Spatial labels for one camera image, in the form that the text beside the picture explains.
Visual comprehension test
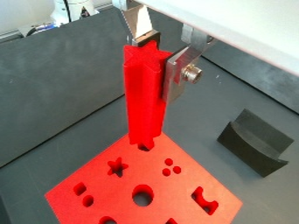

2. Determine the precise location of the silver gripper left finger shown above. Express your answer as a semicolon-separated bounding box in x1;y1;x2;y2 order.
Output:
122;4;160;46

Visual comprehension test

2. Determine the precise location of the black curved foam holder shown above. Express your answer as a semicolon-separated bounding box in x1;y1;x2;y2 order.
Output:
217;108;295;178

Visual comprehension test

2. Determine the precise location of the red star-shaped peg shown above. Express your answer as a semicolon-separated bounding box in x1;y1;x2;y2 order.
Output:
122;40;170;150

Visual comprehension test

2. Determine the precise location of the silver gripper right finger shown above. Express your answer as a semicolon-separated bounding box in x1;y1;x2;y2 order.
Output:
162;24;213;103

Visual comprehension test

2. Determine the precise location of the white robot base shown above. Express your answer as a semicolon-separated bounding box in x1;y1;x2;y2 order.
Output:
18;0;98;37

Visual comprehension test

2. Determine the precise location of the red shape-sorting board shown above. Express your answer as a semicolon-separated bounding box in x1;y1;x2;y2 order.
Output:
45;135;241;224

